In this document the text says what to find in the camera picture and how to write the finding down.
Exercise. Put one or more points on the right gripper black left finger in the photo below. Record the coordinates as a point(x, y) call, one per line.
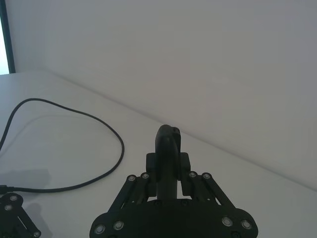
point(162, 153)

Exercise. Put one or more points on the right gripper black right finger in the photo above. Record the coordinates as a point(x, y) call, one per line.
point(198, 184)

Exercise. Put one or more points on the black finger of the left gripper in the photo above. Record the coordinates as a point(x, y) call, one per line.
point(13, 218)

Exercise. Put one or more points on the dark striped post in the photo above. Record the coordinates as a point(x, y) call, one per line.
point(9, 39)

